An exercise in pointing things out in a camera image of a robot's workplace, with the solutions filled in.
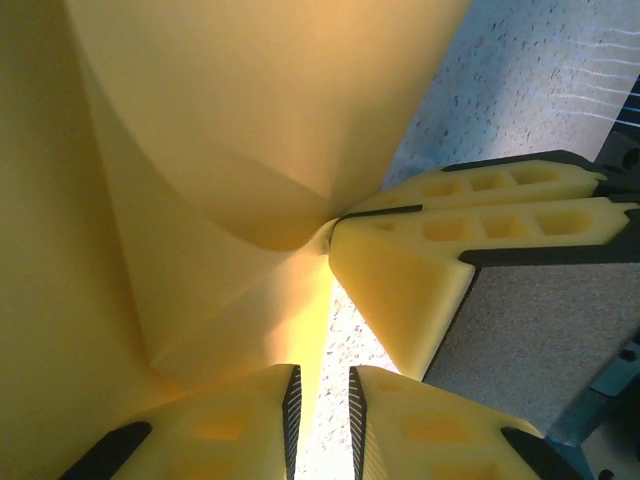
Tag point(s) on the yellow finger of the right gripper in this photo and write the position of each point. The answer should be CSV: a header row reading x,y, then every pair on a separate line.
x,y
400,280
500,182

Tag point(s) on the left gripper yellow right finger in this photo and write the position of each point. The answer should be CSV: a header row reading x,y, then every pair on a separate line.
x,y
425,450

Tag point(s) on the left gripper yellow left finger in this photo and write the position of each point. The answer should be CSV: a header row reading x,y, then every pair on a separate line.
x,y
225,440

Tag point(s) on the yellow square paper sheet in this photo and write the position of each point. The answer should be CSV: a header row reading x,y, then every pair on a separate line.
x,y
200,150

